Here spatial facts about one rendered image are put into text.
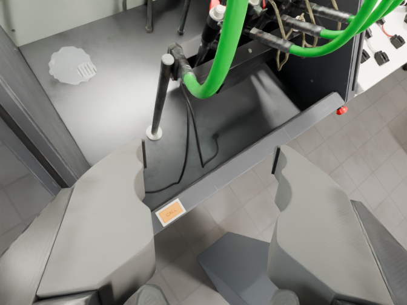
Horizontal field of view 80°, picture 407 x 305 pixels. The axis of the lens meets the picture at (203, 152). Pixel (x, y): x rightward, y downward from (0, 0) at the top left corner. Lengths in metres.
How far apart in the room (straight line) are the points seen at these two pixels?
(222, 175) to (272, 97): 0.35
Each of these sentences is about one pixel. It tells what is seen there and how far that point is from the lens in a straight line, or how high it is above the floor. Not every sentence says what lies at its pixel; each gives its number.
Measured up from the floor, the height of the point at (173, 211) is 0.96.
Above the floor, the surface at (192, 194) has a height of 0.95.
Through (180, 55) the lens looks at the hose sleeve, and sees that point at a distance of 0.36.
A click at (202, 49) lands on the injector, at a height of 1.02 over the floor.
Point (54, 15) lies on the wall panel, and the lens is 0.74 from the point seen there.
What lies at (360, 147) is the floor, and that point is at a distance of 2.18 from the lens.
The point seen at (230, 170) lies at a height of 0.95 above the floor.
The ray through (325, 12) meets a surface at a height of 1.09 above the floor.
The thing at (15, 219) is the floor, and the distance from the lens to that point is 1.56.
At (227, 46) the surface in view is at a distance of 0.19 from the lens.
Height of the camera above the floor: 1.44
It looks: 71 degrees down
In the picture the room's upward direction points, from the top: 49 degrees clockwise
